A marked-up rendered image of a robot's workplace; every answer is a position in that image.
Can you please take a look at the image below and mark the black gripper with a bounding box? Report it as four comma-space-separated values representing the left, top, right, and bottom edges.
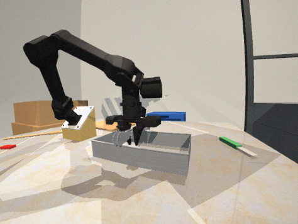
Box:
105, 99, 161, 146

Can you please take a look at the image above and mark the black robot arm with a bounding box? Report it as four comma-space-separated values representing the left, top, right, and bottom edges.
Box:
23, 30, 162, 126

